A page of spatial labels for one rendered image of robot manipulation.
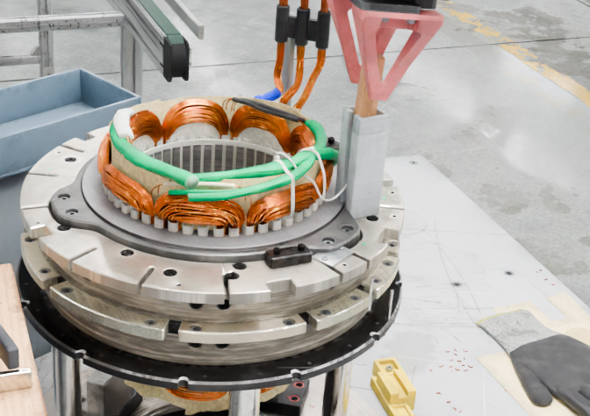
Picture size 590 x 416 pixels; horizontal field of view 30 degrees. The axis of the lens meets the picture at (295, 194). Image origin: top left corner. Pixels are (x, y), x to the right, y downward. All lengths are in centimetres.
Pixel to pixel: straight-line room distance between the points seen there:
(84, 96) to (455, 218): 60
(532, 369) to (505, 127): 271
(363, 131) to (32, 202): 27
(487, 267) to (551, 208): 195
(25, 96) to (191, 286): 49
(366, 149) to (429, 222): 71
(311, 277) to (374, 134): 13
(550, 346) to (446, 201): 39
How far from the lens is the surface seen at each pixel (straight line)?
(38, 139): 112
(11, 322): 82
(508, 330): 135
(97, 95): 125
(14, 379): 75
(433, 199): 164
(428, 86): 423
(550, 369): 129
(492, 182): 354
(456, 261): 149
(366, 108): 87
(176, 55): 226
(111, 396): 109
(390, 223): 90
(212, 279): 81
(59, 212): 88
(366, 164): 88
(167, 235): 84
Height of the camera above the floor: 152
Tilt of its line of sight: 27 degrees down
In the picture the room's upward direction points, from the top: 4 degrees clockwise
